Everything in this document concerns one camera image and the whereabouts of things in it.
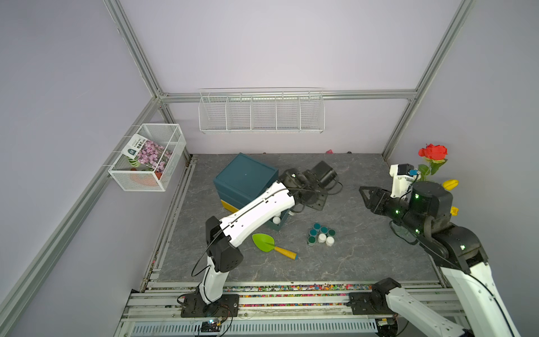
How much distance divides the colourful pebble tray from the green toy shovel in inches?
4.4

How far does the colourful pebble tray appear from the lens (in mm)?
769

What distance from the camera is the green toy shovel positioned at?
2.78 feet

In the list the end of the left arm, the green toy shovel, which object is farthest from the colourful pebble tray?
the end of the left arm
